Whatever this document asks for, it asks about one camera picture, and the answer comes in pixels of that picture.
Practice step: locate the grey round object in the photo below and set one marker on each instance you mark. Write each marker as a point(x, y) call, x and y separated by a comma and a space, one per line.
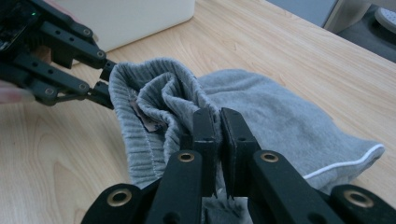
point(387, 18)

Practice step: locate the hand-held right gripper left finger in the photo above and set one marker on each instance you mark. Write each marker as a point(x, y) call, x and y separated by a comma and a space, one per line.
point(210, 149)

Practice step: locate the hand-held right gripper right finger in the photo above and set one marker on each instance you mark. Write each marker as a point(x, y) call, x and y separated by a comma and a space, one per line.
point(238, 149)

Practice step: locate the white plastic bin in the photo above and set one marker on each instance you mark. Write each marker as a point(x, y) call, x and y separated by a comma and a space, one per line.
point(140, 18)

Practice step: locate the grey shorts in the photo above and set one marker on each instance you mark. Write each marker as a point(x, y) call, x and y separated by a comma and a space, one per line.
point(280, 124)

